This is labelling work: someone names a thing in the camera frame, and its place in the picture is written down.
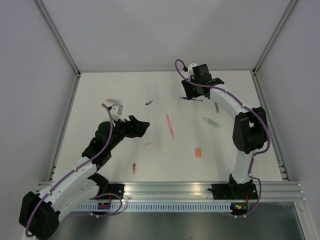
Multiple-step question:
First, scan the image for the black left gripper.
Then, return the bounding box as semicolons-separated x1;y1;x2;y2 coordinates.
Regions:
107;115;150;151

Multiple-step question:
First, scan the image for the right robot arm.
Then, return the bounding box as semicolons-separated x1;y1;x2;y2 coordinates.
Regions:
181;63;270;200

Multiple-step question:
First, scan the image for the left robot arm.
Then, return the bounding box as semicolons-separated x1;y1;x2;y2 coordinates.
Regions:
18;115;150;240

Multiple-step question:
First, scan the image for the purple grey marker pen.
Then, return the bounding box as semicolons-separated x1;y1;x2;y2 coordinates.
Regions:
214;102;220;113

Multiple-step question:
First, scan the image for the green highlighter pen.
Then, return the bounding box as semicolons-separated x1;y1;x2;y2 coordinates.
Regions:
203;117;221;129

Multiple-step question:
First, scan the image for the orange highlighter pen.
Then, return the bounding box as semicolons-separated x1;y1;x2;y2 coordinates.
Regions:
106;98;123;105

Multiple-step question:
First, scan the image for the orange highlighter cap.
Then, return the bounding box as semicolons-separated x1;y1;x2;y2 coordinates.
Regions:
195;147;202;158

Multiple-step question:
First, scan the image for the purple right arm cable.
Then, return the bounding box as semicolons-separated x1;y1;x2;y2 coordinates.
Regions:
174;59;271;218

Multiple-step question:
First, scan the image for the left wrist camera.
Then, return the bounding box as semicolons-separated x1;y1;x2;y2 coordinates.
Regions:
110;103;125;122

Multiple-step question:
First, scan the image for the white slotted cable duct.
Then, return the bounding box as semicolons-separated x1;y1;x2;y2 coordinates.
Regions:
75;201;232;213

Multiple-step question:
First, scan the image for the right aluminium frame post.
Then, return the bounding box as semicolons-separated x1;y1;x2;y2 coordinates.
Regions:
252;0;300;75

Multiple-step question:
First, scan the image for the aluminium frame post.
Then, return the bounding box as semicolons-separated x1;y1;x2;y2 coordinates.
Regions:
33;0;81;78
252;0;300;75

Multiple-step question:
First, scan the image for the aluminium mounting rail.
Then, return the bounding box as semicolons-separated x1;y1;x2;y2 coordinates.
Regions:
121;181;307;202

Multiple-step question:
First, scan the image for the left aluminium frame post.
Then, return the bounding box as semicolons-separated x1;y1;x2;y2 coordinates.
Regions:
33;0;81;78

